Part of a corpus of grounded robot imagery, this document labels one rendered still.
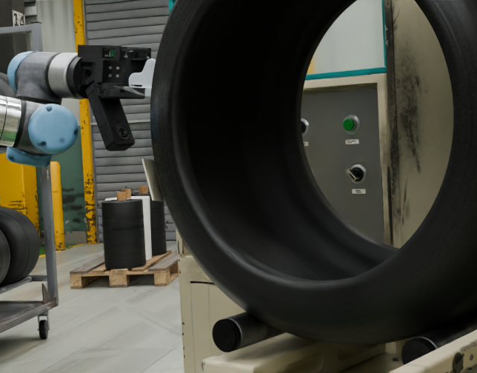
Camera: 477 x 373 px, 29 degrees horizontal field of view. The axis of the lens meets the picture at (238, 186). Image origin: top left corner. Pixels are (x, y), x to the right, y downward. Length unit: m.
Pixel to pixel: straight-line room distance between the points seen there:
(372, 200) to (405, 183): 0.39
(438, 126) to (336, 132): 0.48
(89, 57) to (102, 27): 9.64
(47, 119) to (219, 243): 0.36
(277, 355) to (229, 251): 0.17
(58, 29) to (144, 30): 1.07
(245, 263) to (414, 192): 0.39
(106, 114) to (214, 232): 0.35
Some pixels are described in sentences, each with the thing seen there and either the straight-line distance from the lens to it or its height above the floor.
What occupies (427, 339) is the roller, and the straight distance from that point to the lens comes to 1.09.
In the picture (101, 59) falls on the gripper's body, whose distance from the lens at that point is 1.46.
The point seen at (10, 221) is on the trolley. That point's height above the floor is 0.74.
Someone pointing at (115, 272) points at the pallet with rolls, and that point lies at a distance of 7.61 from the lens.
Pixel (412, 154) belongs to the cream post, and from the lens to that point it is 1.47.
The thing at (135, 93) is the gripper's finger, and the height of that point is 1.23.
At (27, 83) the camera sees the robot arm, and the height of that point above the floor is 1.27.
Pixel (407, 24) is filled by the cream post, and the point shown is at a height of 1.32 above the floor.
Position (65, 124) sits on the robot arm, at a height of 1.19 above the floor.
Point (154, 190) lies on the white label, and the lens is 1.29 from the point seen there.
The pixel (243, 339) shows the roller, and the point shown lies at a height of 0.90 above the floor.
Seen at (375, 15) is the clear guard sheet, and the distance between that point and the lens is 1.84.
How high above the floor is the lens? 1.16
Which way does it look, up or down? 3 degrees down
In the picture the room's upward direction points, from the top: 3 degrees counter-clockwise
